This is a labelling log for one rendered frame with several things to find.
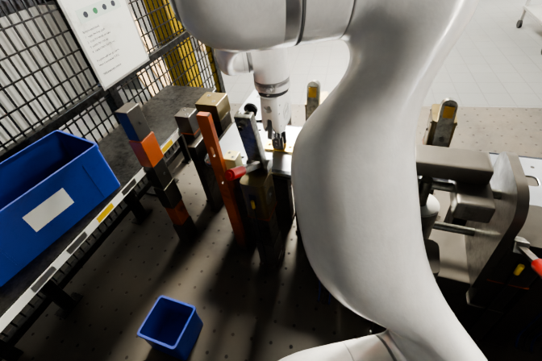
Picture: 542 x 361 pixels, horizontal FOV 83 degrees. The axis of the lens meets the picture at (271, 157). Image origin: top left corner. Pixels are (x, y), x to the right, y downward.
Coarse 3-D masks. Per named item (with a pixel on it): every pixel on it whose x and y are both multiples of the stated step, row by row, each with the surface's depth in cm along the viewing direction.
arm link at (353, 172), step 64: (320, 0) 20; (384, 0) 20; (448, 0) 20; (384, 64) 21; (320, 128) 22; (384, 128) 20; (320, 192) 22; (384, 192) 21; (320, 256) 23; (384, 256) 21; (384, 320) 23; (448, 320) 24
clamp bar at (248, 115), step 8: (248, 104) 62; (240, 112) 61; (248, 112) 61; (256, 112) 63; (240, 120) 60; (248, 120) 59; (240, 128) 59; (248, 128) 61; (256, 128) 63; (240, 136) 64; (248, 136) 63; (256, 136) 63; (248, 144) 65; (256, 144) 64; (248, 152) 67; (256, 152) 66; (264, 152) 68; (248, 160) 70; (256, 160) 69; (264, 160) 69
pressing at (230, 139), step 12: (228, 132) 94; (264, 132) 91; (288, 132) 90; (228, 144) 89; (240, 144) 88; (264, 144) 87; (276, 156) 82; (288, 156) 82; (492, 156) 73; (528, 156) 72; (276, 168) 79; (288, 168) 78; (528, 168) 69; (540, 168) 68; (444, 180) 69; (540, 180) 66; (540, 192) 64; (540, 204) 61
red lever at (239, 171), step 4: (248, 164) 66; (252, 164) 66; (256, 164) 68; (260, 164) 70; (232, 168) 58; (236, 168) 59; (240, 168) 60; (244, 168) 62; (248, 168) 64; (252, 168) 66; (256, 168) 68; (228, 172) 57; (232, 172) 58; (236, 172) 58; (240, 172) 60; (244, 172) 62; (228, 176) 57; (232, 176) 58; (236, 176) 58; (240, 176) 61
